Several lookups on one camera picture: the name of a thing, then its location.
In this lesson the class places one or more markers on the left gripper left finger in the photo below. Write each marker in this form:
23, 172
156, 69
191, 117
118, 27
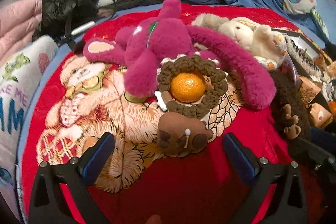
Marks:
47, 203

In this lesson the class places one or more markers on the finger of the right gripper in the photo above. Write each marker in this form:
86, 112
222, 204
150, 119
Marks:
320, 159

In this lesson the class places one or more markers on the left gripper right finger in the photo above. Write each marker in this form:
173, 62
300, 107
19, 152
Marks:
288, 204

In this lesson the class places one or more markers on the brown fuzzy hair clip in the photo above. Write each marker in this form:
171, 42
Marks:
289, 113

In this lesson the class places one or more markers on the brown capybara toy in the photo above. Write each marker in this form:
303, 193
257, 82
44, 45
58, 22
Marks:
179, 135

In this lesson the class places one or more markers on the brown crochet scrunchie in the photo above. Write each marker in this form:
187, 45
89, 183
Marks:
216, 85

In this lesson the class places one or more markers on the black card packet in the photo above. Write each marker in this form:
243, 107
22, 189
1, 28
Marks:
290, 71

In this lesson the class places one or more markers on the gold snack packet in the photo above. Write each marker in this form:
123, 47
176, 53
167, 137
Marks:
308, 90
319, 117

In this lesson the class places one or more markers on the tangerine in box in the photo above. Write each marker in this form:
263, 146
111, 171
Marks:
332, 106

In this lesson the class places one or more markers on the red plush blanket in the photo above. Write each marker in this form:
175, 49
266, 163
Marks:
82, 100

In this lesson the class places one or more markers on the white black hair claw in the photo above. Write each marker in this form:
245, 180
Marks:
306, 63

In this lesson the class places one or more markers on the black cardboard box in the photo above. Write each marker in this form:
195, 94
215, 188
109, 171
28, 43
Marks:
311, 50

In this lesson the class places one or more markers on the white monsters pillow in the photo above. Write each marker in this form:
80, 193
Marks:
20, 77

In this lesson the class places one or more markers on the cream plush rabbit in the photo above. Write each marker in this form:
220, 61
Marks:
266, 45

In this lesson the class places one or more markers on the tangerine inside scrunchie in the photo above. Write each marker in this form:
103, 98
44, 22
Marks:
188, 87

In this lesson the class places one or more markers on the magenta plush bunny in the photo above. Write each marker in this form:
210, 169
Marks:
142, 48

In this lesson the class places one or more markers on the black puffer jacket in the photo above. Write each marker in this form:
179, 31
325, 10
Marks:
55, 14

